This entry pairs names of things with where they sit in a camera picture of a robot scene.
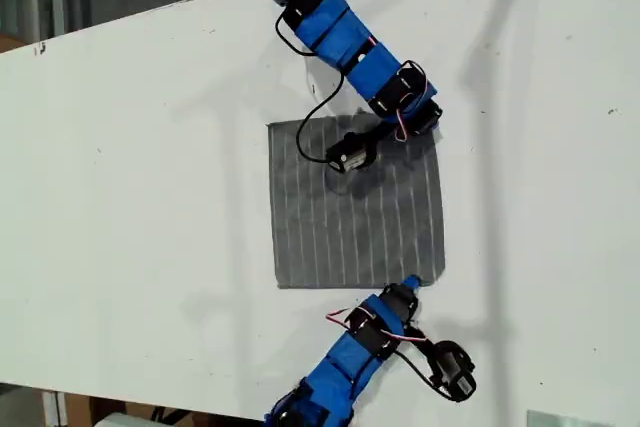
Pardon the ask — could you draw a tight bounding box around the grey striped square towel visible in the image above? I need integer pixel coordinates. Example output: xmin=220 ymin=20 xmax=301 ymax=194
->
xmin=266 ymin=114 xmax=447 ymax=291

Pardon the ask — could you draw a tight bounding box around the white plastic container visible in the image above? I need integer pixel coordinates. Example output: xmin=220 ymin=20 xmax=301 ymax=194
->
xmin=92 ymin=411 xmax=151 ymax=427

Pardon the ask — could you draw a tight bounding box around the brown cardboard box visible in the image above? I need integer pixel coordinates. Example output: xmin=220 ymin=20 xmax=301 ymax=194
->
xmin=0 ymin=32 xmax=32 ymax=54

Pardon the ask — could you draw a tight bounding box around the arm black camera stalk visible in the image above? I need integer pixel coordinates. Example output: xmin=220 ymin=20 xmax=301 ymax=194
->
xmin=367 ymin=121 xmax=401 ymax=148
xmin=407 ymin=326 xmax=439 ymax=353

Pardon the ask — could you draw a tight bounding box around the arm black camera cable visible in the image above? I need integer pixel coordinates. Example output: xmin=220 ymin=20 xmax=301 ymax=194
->
xmin=275 ymin=6 xmax=346 ymax=166
xmin=393 ymin=346 xmax=454 ymax=402

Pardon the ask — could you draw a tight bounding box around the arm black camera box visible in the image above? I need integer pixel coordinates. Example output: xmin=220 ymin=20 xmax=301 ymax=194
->
xmin=429 ymin=341 xmax=476 ymax=402
xmin=325 ymin=132 xmax=379 ymax=173

